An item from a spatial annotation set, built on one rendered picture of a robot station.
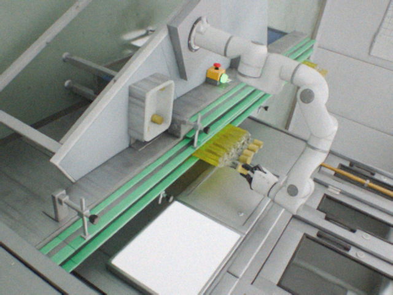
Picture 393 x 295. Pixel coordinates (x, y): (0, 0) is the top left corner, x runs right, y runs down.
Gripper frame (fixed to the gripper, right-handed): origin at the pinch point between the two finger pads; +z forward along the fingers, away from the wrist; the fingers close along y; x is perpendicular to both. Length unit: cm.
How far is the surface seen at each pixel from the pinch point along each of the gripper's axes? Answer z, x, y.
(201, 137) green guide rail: 23.0, 6.2, 6.5
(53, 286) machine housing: -17, 93, 20
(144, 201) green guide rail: 12.8, 44.2, -3.3
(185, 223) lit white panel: 0.8, 32.9, -12.3
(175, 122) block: 30.5, 15.2, 13.1
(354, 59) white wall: 181, -565, -111
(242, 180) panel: 4.8, -6.7, -12.4
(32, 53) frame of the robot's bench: 89, 51, 31
